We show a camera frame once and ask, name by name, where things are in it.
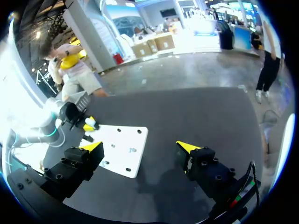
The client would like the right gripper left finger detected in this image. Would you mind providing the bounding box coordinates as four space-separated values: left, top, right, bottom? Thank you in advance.
40 141 105 199

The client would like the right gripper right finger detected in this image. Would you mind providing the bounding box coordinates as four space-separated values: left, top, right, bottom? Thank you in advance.
175 140 240 206

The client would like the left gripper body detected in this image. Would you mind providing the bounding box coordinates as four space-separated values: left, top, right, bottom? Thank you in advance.
57 101 86 131

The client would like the white plate with black stands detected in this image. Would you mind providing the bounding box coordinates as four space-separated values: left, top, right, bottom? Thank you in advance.
78 123 149 179

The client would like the grey slotted basket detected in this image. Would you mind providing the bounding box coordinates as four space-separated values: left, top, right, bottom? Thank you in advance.
69 91 92 112

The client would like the person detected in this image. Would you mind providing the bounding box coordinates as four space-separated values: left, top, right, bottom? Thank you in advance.
254 20 285 104
38 43 109 102

